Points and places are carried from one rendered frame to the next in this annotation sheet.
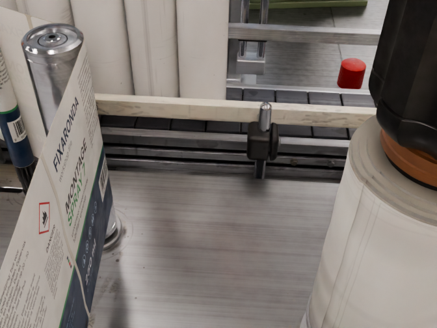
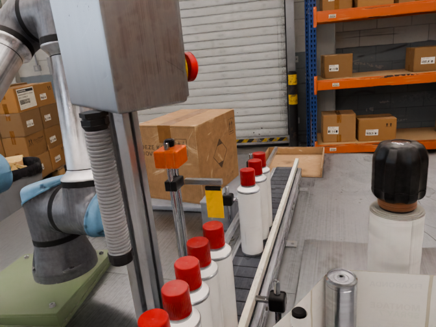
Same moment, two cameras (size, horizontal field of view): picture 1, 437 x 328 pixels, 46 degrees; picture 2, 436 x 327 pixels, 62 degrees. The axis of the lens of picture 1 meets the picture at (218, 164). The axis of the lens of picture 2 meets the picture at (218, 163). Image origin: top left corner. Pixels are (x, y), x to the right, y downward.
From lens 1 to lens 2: 0.61 m
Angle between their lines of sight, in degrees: 67
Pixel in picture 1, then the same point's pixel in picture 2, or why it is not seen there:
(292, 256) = not seen: hidden behind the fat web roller
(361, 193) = (412, 223)
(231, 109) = (251, 307)
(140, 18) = (218, 299)
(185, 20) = (228, 280)
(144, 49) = (220, 316)
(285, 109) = (257, 286)
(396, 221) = (422, 220)
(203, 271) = not seen: outside the picture
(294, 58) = not seen: hidden behind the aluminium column
